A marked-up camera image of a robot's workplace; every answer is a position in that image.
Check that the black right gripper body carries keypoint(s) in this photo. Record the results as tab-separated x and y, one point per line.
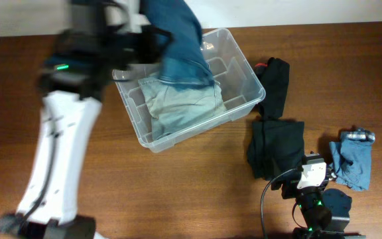
289	182

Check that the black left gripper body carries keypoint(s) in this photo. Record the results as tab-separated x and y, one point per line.
132	48

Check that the dark blue jeans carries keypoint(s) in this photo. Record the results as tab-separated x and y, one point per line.
182	63

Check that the light grey jeans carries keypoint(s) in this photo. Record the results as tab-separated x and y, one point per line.
173	109

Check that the clear plastic storage bin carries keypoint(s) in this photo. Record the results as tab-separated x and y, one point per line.
241	91

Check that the black garment with red band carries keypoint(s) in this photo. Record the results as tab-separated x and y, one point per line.
274	76

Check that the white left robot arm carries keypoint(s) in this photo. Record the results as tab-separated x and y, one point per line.
71	93

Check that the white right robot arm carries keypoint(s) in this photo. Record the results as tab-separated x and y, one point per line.
326	212

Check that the dark green folded garment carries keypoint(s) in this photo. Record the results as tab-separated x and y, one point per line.
276	146

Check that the light blue shorts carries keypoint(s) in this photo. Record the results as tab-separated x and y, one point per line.
351	158

